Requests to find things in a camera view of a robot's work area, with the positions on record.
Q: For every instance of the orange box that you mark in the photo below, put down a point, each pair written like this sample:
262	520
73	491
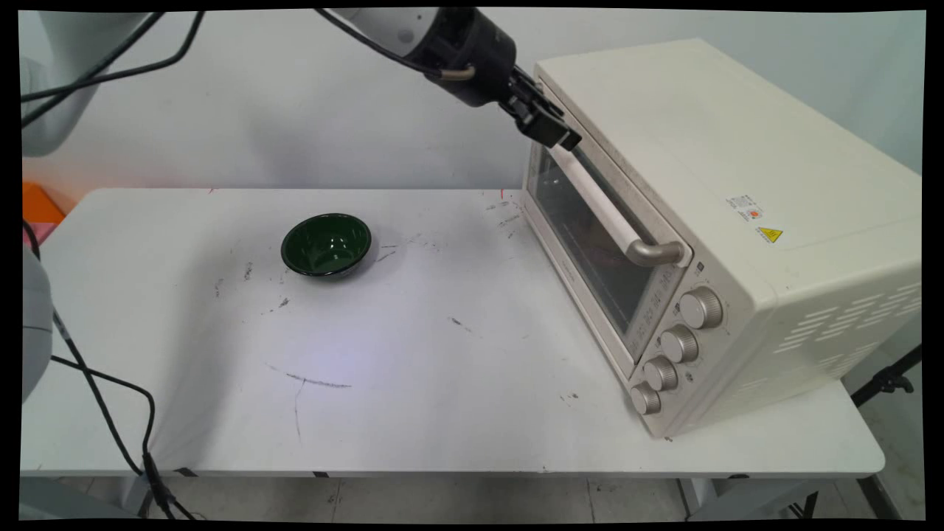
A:
40	205

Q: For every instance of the black tripod stand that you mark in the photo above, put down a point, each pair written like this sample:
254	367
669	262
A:
885	380

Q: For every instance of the dark green bowl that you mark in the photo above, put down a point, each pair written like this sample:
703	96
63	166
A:
324	247

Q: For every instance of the silver oven knob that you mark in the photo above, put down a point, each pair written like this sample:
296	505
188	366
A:
700	307
679	344
645	399
661	374

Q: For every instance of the cream toaster oven body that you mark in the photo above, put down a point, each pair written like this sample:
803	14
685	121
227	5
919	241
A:
737	147

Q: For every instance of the yellow warning sticker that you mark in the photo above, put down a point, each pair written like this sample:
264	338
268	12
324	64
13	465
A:
770	235

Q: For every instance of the white label sticker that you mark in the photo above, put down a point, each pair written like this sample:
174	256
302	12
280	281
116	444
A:
745	207

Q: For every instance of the cream glass oven door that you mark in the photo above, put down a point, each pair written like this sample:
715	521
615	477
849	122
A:
599	208

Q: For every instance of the pink box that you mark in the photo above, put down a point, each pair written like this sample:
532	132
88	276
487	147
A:
35	233

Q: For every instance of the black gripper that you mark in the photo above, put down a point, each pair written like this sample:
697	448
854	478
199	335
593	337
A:
476	59

